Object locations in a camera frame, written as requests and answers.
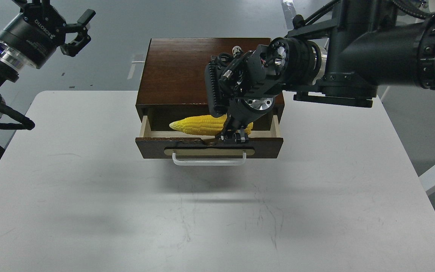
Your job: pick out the yellow corn cob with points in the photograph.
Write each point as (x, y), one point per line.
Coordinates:
(206, 125)

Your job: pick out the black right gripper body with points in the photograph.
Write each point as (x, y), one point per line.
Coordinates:
(244, 86)

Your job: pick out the grey office chair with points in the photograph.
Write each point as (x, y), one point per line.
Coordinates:
(422, 6)

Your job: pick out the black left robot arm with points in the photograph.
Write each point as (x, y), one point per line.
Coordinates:
(11, 63)

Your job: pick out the wooden drawer with white handle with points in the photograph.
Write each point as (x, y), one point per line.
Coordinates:
(264, 143)

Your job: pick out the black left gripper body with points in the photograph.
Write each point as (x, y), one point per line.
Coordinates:
(34, 35)

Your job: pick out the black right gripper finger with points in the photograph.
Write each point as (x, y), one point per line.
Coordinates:
(227, 135)
(241, 135)

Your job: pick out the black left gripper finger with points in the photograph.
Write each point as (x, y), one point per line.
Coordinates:
(35, 9)
(81, 29)

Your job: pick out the dark wooden drawer cabinet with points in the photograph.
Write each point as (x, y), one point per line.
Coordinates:
(172, 86)

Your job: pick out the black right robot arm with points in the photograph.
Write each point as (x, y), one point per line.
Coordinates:
(339, 55)

